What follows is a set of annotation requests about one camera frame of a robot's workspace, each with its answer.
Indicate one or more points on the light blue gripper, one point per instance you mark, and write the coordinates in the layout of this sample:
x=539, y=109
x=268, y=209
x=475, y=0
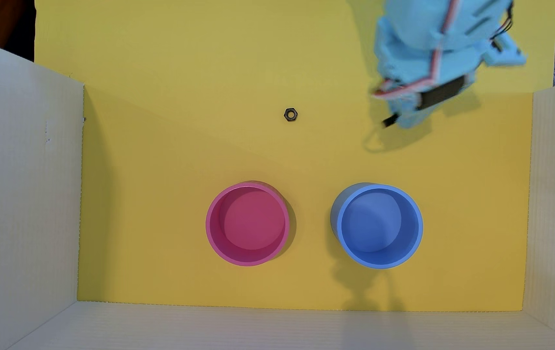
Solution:
x=440, y=93

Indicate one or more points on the black hex nut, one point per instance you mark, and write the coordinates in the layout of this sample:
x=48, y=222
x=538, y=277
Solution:
x=285, y=115

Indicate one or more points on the light blue robot arm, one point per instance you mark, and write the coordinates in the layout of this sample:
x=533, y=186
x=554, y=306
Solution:
x=418, y=19

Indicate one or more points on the blue round cup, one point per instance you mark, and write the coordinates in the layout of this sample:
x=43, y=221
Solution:
x=379, y=226

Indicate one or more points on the pink round cup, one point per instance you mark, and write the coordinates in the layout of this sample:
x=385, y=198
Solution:
x=248, y=221

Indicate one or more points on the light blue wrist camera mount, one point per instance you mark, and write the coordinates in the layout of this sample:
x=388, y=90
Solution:
x=506, y=54

